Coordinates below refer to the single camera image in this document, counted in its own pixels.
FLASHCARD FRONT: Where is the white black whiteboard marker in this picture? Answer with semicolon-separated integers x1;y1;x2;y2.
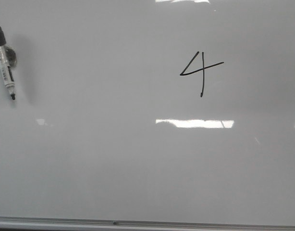
0;26;17;101

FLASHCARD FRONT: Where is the white whiteboard with aluminium frame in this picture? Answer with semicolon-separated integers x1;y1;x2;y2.
0;0;295;228

